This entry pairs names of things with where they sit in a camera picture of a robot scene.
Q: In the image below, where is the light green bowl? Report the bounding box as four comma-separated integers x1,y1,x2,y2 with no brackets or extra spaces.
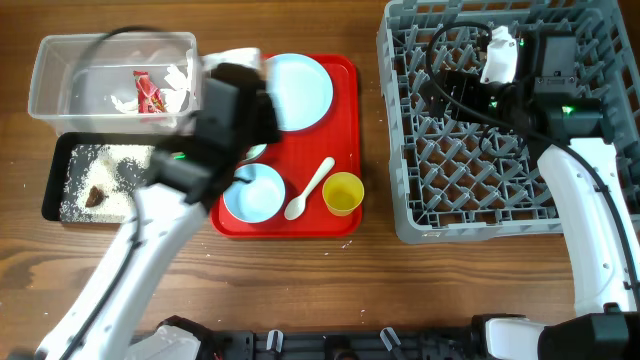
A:
244,144,267,162

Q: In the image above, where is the large light blue plate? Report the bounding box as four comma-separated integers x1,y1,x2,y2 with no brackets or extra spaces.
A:
265,53,334,132

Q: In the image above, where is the small light blue plate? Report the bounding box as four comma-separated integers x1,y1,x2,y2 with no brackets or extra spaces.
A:
223,163,286,224

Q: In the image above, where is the white napkin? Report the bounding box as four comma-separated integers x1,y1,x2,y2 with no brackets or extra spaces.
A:
110,49,194,115

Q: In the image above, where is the white plastic spoon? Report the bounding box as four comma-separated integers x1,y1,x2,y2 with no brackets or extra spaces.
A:
284,157,335,221

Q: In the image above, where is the yellow plastic cup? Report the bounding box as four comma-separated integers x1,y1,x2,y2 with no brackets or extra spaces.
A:
322,172,365,217

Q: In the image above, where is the red snack wrapper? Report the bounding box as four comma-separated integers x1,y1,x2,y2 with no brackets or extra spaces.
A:
133,71,166,113

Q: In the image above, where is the brown food scrap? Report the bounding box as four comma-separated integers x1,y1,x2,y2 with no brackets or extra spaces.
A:
85,186,106,208

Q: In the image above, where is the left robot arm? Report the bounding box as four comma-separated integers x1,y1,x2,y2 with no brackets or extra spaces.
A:
34,63,281,359

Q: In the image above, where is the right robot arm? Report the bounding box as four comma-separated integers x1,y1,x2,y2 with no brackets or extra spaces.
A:
420,26,639,359

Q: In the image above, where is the grey dishwasher rack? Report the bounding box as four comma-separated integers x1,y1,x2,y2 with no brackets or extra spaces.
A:
376,1,639,244

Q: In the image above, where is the clear plastic waste bin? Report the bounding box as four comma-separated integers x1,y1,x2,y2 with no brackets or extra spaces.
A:
28,31,203,135

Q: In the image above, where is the red serving tray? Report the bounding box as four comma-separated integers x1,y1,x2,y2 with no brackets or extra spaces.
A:
210,54,362,239

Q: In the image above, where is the spilled white rice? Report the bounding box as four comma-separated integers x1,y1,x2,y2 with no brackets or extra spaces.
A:
61,144,154,224

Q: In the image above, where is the black rectangular tray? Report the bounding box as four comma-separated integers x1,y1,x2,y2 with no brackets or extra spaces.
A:
41,132,169,222

